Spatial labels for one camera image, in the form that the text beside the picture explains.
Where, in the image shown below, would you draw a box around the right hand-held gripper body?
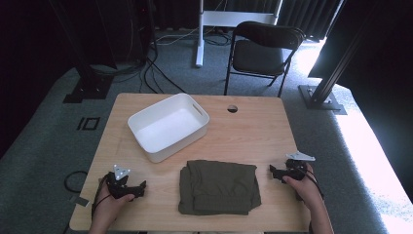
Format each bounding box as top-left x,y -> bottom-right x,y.
278,150 -> 317,181

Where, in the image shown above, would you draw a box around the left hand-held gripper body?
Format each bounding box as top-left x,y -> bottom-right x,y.
105,164 -> 142,200

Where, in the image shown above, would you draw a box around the olive green pants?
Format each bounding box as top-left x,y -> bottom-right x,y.
177,159 -> 262,216

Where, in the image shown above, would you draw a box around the white plastic bin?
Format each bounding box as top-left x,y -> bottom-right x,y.
127,93 -> 210,164

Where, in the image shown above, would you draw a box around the person's right hand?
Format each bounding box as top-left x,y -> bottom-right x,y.
282,163 -> 321,210

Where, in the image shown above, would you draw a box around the person's left hand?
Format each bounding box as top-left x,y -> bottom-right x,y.
91,176 -> 136,226

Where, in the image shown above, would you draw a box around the grey tape piece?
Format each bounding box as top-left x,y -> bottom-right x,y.
68,194 -> 91,209

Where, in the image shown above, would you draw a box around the black metal stand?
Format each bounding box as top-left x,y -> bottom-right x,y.
297,0 -> 368,116
48,0 -> 115,104

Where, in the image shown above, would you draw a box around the black folding chair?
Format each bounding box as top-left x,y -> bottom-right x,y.
223,20 -> 307,98

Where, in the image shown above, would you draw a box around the left hand-held gripper cable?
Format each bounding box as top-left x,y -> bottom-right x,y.
91,175 -> 113,219

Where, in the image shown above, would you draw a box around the hand-held gripper cable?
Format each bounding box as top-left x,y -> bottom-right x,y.
293,164 -> 325,201
91,175 -> 113,219

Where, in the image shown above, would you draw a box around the right hand-held gripper cable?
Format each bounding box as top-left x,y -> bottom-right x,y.
293,164 -> 325,201

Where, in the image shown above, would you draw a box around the black floor cables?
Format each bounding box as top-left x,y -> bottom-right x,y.
91,0 -> 189,96

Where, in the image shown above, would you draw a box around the white floor cable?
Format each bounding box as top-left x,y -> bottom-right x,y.
155,26 -> 208,47

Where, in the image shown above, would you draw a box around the white metal desk frame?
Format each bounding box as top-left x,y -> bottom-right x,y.
195,0 -> 284,68

